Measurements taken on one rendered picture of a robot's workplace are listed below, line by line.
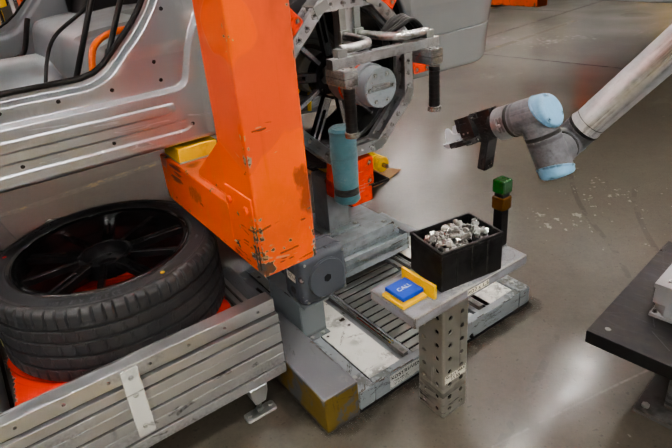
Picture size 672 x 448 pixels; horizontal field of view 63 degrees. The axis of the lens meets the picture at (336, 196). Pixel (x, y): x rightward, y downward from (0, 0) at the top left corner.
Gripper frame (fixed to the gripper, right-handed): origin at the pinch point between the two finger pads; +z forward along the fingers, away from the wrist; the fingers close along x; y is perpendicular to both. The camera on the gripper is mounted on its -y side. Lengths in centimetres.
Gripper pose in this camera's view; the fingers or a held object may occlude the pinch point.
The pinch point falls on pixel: (448, 146)
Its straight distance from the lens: 170.5
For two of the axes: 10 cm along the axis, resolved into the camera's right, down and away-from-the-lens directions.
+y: -3.5, -9.3, -0.9
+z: -5.6, 1.3, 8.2
